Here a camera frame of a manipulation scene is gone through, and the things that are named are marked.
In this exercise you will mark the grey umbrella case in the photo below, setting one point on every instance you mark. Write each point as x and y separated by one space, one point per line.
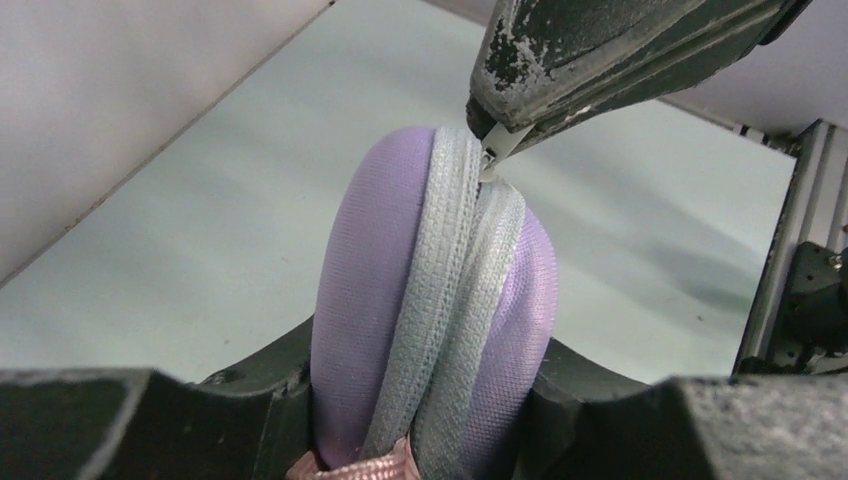
435 306

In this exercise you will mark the pink black folding umbrella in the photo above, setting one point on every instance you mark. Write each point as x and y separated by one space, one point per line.
398 464

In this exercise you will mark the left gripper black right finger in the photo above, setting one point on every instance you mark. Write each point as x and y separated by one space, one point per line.
584 421

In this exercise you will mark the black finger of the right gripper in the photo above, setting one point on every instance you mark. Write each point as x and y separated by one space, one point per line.
546 66

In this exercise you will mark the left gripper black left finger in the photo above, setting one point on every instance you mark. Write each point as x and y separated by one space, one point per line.
250 420

